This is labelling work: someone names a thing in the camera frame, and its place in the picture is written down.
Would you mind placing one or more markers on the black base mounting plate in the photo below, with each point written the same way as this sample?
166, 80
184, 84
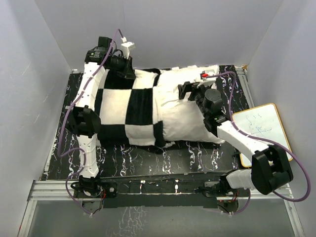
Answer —
169, 190

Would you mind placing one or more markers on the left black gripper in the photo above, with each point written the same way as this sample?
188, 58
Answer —
128, 71

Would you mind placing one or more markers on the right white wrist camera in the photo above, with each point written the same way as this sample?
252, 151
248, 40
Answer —
207, 78

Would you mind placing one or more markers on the whiteboard with orange frame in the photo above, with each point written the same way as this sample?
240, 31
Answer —
263, 122

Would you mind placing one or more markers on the white pillow insert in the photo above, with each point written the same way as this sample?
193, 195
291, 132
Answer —
182, 119

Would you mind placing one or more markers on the black white checkered pillowcase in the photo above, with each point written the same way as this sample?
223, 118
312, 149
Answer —
130, 110

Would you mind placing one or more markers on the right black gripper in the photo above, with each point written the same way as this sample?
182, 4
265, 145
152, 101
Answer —
187, 87

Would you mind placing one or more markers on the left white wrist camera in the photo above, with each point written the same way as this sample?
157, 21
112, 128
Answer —
126, 47

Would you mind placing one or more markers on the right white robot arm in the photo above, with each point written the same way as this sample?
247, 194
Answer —
270, 168

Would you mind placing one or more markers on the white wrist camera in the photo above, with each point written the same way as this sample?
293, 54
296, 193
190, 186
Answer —
207, 78
126, 47

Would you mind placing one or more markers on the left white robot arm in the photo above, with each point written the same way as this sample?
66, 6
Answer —
81, 118

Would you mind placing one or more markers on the aluminium frame rail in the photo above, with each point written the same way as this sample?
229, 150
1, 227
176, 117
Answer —
156, 208

